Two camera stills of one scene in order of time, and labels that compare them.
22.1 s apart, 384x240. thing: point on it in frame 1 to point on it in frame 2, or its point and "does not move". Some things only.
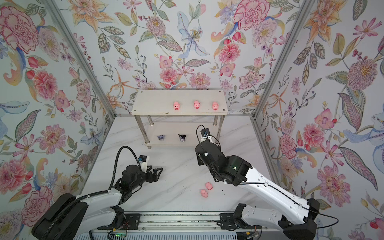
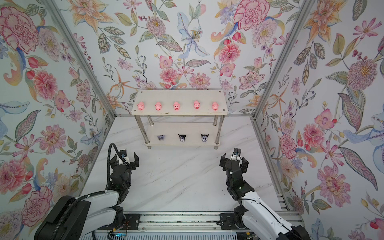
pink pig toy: [215, 105] does not move
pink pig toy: [176, 106] does not move
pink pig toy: [209, 186] to [140, 106]
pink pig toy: [197, 104] does not move
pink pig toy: [204, 193] to [158, 106]
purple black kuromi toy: [182, 137] does not move
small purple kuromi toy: [160, 137] does not move
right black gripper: [200, 162] to [226, 162]
